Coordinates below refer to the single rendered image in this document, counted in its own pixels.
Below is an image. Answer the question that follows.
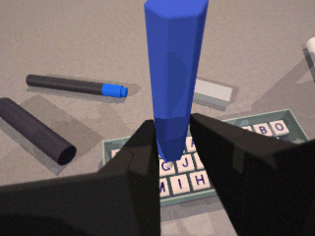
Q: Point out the keyboard with white letter keys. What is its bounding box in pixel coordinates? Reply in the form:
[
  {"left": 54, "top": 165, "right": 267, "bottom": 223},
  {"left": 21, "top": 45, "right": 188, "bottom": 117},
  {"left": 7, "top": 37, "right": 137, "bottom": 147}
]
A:
[{"left": 101, "top": 108, "right": 310, "bottom": 207}]

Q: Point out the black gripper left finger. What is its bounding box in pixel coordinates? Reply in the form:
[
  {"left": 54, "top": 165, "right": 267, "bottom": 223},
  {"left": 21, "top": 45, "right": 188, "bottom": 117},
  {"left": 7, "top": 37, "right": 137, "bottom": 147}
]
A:
[{"left": 0, "top": 119, "right": 161, "bottom": 236}]

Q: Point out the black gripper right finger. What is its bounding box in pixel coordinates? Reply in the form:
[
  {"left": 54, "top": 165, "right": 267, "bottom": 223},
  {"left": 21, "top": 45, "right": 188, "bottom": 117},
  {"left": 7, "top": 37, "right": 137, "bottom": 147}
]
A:
[{"left": 189, "top": 113, "right": 315, "bottom": 236}]

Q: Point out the light grey rectangular block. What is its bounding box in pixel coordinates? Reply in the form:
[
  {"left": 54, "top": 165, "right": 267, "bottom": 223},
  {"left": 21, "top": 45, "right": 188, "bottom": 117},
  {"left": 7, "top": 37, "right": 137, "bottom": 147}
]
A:
[{"left": 193, "top": 79, "right": 232, "bottom": 107}]

